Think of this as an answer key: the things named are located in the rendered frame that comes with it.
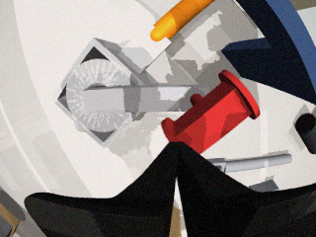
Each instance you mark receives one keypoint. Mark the black-headed mallet with wooden handle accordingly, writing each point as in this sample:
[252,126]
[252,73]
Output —
[306,128]

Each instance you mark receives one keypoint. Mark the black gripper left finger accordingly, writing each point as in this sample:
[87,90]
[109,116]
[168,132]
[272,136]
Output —
[143,209]

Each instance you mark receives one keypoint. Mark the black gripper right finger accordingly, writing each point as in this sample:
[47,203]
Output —
[215,205]

